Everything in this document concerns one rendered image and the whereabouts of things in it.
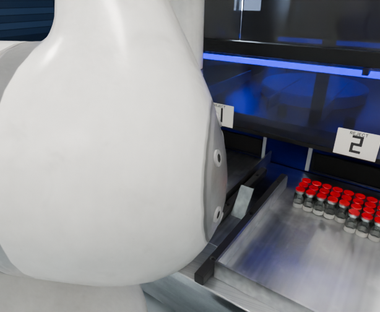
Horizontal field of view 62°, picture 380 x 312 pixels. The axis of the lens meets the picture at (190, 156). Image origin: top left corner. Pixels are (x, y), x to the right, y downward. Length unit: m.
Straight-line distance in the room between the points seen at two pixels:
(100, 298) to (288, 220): 0.53
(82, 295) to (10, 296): 0.04
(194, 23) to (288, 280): 0.47
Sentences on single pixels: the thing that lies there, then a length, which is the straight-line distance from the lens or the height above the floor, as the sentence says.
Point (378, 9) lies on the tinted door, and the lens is 0.72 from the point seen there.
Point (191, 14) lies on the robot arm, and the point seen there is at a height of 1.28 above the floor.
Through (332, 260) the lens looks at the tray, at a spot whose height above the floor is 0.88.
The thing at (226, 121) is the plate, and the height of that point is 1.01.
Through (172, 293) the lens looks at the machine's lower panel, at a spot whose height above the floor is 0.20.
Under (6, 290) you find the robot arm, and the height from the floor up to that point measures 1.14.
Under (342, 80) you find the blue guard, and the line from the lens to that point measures 0.74.
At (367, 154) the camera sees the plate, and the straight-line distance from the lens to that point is 0.77.
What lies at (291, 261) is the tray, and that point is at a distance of 0.62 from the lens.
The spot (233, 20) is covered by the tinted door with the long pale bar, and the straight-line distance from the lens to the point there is 0.81.
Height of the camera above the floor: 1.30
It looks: 27 degrees down
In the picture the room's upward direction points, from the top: straight up
